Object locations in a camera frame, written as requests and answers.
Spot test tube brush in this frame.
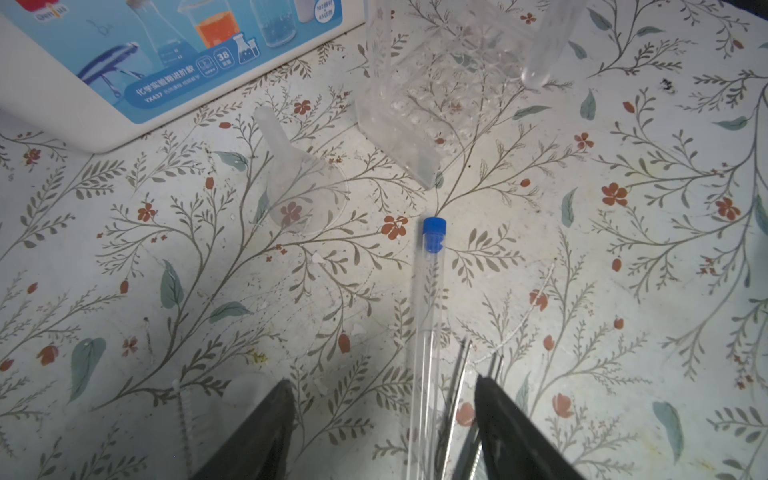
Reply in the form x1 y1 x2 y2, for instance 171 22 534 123
171 379 195 479

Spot clear test tube rack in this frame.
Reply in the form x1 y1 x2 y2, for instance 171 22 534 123
355 1 535 189

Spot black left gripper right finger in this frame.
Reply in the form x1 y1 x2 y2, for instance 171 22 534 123
475 376 583 480

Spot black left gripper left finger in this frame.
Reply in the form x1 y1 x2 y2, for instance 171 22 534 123
192 379 296 479

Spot metal tweezers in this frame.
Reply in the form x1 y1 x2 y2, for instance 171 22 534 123
428 338 482 479

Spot white plastic storage bin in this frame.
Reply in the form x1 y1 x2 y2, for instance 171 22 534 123
1 0 364 153

